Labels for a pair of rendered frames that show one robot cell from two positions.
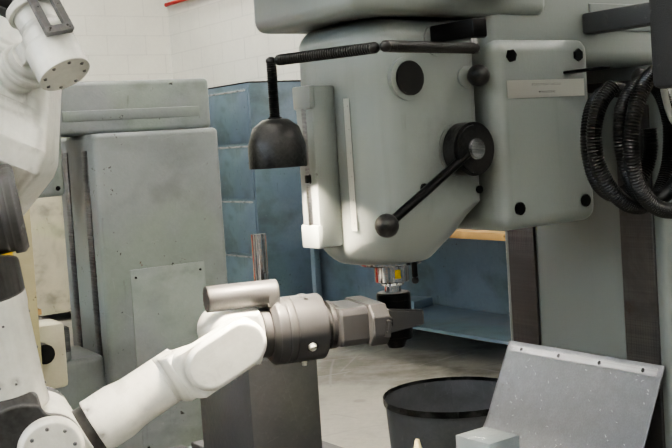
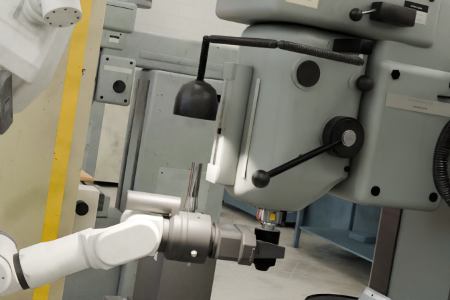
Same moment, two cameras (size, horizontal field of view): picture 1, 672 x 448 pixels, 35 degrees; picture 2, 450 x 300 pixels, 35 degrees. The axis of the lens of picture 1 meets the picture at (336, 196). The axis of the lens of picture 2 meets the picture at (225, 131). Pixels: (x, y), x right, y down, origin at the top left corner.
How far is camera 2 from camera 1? 0.23 m
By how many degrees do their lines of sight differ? 10
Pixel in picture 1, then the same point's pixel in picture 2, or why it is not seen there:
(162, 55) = (240, 29)
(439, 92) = (331, 89)
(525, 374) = not seen: outside the picture
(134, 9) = not seen: outside the picture
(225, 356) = (125, 244)
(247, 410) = (157, 285)
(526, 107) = (399, 116)
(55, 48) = not seen: outside the picture
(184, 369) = (94, 245)
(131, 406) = (52, 262)
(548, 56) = (427, 81)
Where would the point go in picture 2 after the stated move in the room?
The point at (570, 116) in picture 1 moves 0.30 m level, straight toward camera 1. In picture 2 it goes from (435, 130) to (410, 128)
